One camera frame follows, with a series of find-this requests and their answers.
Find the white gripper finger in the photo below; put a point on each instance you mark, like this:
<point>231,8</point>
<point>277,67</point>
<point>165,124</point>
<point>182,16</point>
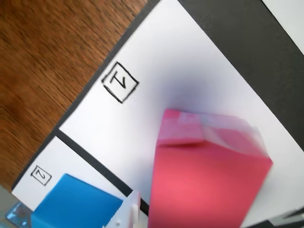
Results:
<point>126,213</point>

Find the red paper box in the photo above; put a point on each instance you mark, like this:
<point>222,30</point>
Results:
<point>204,180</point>

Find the blue paper box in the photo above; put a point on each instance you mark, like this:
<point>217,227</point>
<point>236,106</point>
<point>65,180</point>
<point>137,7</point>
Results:
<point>76,204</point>

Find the white sheet marked two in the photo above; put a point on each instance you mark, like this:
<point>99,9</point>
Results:
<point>71,161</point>

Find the white sheet marked one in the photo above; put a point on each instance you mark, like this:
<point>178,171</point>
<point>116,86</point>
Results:
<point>178,59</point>

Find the black mat with WRO print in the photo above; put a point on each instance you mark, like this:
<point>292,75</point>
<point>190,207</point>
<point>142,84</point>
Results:
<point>237,35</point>

